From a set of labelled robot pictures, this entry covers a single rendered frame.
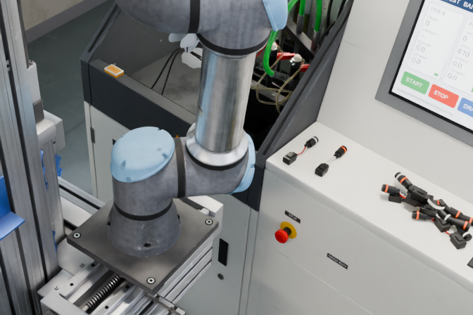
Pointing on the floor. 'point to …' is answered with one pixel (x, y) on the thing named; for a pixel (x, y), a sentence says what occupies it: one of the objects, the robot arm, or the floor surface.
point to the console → (333, 242)
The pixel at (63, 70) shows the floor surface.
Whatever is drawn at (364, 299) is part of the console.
